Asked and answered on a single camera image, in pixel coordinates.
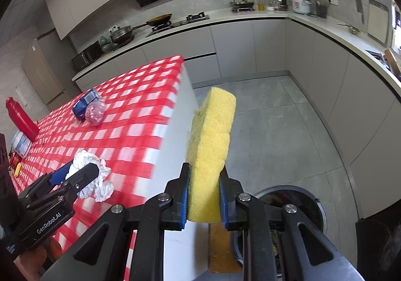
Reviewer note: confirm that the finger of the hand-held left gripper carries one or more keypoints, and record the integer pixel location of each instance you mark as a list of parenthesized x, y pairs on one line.
[(83, 177), (61, 172)]

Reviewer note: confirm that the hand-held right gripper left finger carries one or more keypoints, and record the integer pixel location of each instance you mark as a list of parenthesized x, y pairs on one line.
[(184, 196)]

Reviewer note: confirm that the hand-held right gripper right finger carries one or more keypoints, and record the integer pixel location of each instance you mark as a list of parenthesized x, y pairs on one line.
[(223, 202)]

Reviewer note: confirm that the white tissue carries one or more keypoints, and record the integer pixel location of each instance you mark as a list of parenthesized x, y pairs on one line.
[(100, 188)]

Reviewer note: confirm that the round grey trash bin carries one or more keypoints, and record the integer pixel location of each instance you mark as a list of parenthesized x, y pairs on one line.
[(278, 193)]

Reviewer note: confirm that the yellow sponge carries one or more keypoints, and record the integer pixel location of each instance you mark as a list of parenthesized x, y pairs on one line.
[(210, 143)]

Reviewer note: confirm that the person's left hand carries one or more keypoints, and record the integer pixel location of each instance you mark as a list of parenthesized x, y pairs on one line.
[(40, 254)]

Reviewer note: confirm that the small yellow item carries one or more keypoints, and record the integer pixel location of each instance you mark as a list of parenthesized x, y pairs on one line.
[(17, 169)]

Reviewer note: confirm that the small red packet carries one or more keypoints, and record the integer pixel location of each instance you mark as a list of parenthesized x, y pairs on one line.
[(15, 159)]

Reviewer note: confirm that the white jar blue label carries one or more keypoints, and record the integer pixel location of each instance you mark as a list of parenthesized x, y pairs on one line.
[(21, 144)]

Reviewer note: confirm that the clear plastic wrapper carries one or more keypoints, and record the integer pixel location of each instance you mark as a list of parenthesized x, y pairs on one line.
[(96, 114)]

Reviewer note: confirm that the red bottle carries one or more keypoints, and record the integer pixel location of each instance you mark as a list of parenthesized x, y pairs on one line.
[(20, 119)]

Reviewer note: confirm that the crushed blue drink can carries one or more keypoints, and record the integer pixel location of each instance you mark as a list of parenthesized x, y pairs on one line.
[(82, 105)]

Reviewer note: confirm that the red white checkered tablecloth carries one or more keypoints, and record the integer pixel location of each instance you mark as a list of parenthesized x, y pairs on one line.
[(131, 105)]

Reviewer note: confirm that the tall beige cabinet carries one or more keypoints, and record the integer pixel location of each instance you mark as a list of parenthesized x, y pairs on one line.
[(47, 77)]

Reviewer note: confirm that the black microwave oven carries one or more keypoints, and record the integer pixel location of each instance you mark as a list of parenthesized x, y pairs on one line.
[(85, 56)]

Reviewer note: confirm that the green ceramic jar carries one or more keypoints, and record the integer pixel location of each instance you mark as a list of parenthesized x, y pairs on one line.
[(106, 45)]

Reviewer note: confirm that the grey wok with lid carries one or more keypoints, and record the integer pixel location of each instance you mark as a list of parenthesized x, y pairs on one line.
[(121, 34)]

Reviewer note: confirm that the dark cloth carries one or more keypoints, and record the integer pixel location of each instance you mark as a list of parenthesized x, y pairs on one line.
[(376, 246)]

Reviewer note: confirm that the kitchen counter with grey cabinets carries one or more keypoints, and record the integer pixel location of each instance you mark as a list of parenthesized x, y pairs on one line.
[(250, 45)]

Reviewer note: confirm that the black gas stove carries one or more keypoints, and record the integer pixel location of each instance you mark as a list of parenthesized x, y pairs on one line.
[(181, 22)]

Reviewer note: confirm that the small condiment jar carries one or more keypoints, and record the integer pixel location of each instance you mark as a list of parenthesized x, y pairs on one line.
[(271, 7)]

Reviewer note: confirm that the yellow oil bottle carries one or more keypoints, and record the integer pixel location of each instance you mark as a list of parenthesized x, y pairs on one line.
[(261, 5)]

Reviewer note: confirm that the white rice cooker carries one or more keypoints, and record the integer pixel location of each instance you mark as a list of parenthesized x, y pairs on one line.
[(300, 4)]

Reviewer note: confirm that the black utensil holder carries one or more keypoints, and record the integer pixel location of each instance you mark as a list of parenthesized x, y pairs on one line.
[(321, 10)]

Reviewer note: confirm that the small steel dish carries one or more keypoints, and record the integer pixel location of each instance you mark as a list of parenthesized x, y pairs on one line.
[(352, 30)]

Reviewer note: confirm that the white cutting board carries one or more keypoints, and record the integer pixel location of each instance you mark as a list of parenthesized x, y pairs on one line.
[(377, 22)]

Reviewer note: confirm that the cleaver knife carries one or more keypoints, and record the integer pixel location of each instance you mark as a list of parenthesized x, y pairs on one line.
[(359, 6)]

